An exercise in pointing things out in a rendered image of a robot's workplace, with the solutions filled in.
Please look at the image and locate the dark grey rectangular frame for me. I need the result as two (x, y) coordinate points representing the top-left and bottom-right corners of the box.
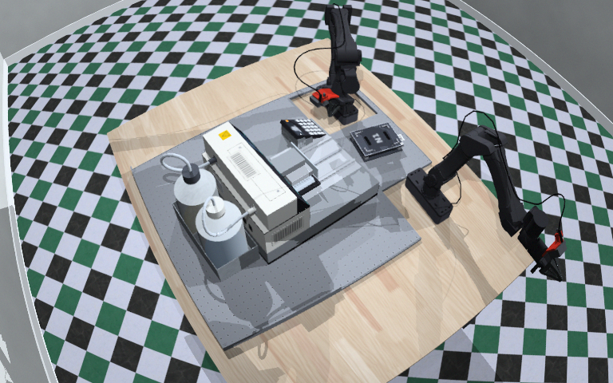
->
(350, 122), (404, 162)

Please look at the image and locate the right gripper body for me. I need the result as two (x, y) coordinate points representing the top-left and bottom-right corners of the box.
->
(312, 78), (355, 106)

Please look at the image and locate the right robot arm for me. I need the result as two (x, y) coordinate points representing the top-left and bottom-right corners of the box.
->
(310, 5), (362, 118)

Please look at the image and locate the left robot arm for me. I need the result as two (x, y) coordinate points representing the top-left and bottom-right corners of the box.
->
(407, 125), (548, 250)

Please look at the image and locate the white flexible hose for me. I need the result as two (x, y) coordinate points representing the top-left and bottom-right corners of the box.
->
(160, 153), (210, 172)

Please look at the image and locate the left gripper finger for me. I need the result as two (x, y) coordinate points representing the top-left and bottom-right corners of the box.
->
(548, 258), (563, 279)
(540, 259), (563, 282)

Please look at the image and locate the white multi-well plate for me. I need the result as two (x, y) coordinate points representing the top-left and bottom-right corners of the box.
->
(293, 176), (315, 192)

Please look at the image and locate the grey flexible hose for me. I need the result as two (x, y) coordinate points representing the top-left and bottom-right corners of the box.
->
(202, 196), (249, 237)

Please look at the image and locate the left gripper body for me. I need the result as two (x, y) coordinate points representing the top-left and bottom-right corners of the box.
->
(527, 231), (563, 274)

